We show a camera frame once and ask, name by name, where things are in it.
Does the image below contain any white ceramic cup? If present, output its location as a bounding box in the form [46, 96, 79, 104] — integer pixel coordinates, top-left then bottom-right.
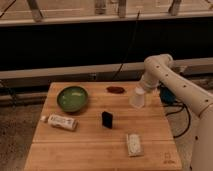
[129, 87, 145, 109]

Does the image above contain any white wrapped packet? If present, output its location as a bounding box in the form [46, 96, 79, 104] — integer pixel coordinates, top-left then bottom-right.
[126, 134, 144, 157]

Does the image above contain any dark red oval object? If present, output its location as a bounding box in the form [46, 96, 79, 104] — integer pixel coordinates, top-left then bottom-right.
[107, 86, 125, 94]

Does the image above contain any black cable near robot base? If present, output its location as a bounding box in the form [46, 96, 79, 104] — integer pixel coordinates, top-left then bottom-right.
[165, 103, 193, 140]

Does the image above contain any green ceramic bowl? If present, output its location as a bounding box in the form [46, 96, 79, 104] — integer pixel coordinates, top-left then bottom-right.
[57, 86, 88, 113]

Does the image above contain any black hanging cable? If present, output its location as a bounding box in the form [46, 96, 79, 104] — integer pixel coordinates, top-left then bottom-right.
[111, 9, 141, 82]

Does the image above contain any black eraser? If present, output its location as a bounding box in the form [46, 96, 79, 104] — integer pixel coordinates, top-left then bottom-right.
[102, 112, 113, 129]

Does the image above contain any white tube with cap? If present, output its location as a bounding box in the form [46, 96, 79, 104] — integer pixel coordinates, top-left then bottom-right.
[40, 114, 77, 131]

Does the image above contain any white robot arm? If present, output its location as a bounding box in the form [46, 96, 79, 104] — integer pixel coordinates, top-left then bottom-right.
[139, 54, 213, 171]

